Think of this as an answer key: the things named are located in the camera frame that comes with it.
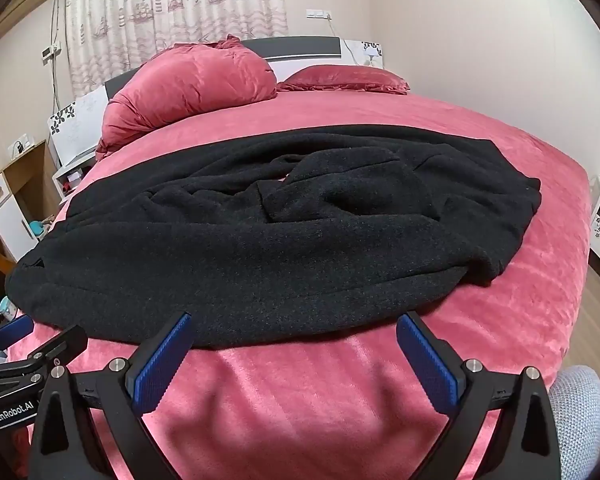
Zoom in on white cabinet door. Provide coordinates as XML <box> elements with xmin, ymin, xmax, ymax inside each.
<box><xmin>0</xmin><ymin>172</ymin><xmax>41</xmax><ymax>261</ymax></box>

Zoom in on white ship print curtain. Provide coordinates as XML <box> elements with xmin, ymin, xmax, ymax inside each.
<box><xmin>65</xmin><ymin>0</ymin><xmax>290</xmax><ymax>97</ymax></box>

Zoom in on grey knit fabric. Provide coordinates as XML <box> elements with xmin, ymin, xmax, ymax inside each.
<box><xmin>547</xmin><ymin>365</ymin><xmax>600</xmax><ymax>480</ymax></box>

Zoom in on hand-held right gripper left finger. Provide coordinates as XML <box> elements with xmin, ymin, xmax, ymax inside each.
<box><xmin>27</xmin><ymin>311</ymin><xmax>193</xmax><ymax>480</ymax></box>

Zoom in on white floral bedside panel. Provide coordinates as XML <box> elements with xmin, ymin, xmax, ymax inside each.
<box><xmin>47</xmin><ymin>91</ymin><xmax>108</xmax><ymax>161</ymax></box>
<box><xmin>341</xmin><ymin>39</ymin><xmax>385</xmax><ymax>68</ymax></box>

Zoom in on black wool coat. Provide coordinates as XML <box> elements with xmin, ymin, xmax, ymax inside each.
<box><xmin>6</xmin><ymin>124</ymin><xmax>542</xmax><ymax>351</ymax></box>

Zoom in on white socket cable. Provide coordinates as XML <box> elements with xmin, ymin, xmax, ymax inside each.
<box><xmin>326</xmin><ymin>16</ymin><xmax>368</xmax><ymax>66</ymax></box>

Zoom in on wooden desk cabinet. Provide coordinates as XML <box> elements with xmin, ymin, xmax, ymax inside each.
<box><xmin>0</xmin><ymin>140</ymin><xmax>61</xmax><ymax>261</ymax></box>

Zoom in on thin wall cable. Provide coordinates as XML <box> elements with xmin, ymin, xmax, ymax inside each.
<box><xmin>50</xmin><ymin>0</ymin><xmax>63</xmax><ymax>111</ymax></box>

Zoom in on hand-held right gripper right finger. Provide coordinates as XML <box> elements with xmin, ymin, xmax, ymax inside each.
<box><xmin>396</xmin><ymin>311</ymin><xmax>563</xmax><ymax>480</ymax></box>

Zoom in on bed with pink sheet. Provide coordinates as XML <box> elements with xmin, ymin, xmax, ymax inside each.
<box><xmin>5</xmin><ymin>91</ymin><xmax>593</xmax><ymax>480</ymax></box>

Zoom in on power strip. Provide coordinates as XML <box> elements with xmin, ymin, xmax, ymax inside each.
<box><xmin>9</xmin><ymin>133</ymin><xmax>36</xmax><ymax>155</ymax></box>

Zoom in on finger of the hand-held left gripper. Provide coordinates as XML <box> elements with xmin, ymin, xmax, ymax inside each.
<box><xmin>0</xmin><ymin>316</ymin><xmax>35</xmax><ymax>353</ymax></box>
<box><xmin>0</xmin><ymin>324</ymin><xmax>89</xmax><ymax>386</ymax></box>

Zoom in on pink ruffled pillow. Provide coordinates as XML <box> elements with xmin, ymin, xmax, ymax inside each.
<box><xmin>276</xmin><ymin>65</ymin><xmax>412</xmax><ymax>96</ymax></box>

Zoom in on white nightstand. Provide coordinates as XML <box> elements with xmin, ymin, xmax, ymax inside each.
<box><xmin>51</xmin><ymin>152</ymin><xmax>98</xmax><ymax>196</ymax></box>

